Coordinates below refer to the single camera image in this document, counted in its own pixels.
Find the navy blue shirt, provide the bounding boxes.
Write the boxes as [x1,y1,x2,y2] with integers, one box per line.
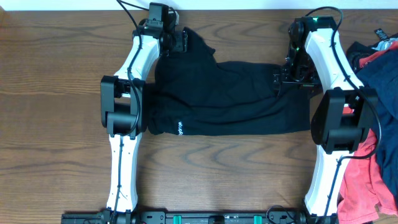
[357,50,397,199]

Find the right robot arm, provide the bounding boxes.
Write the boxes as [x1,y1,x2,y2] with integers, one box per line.
[274,13,379,223]

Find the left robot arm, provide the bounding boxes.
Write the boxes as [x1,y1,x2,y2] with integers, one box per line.
[93,2,187,223]

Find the black polo shirt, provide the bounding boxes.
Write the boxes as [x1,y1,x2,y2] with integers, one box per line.
[144,27,310,136]

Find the red printed shirt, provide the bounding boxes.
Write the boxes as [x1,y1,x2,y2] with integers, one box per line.
[338,41,397,223]

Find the left black cable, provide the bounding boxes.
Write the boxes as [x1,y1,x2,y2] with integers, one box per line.
[110,0,178,224]

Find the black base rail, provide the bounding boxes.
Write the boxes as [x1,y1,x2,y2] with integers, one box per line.
[60,208,307,224]

